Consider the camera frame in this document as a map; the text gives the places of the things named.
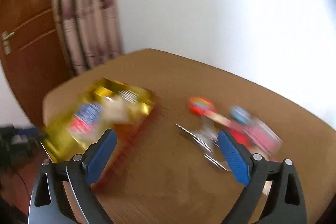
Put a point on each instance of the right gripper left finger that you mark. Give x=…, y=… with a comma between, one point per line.
x=49, y=202

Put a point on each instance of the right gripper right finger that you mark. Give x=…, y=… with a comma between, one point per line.
x=285, y=202

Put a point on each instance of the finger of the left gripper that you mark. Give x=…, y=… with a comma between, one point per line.
x=19, y=143

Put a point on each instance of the clear box blue red label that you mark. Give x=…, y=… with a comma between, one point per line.
x=85, y=120

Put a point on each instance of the clear pink plastic box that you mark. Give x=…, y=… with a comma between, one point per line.
x=263, y=136

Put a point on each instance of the red rectangular block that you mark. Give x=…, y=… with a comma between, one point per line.
x=240, y=137

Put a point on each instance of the brown wooden door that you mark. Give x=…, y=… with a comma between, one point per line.
x=36, y=63

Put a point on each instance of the red gold tin box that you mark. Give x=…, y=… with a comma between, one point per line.
x=61, y=146

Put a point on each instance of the blue oval case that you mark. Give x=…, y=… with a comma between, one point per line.
x=240, y=115

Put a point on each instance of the silver metal clamp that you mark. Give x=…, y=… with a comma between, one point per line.
x=207, y=139

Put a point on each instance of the gold maroon lipstick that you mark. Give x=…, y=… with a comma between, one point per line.
x=220, y=119

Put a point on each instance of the red square tape measure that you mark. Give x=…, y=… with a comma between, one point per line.
x=200, y=105

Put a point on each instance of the beige floral curtain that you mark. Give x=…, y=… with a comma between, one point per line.
x=89, y=32

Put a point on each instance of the metal door handle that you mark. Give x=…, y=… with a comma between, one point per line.
x=6, y=43

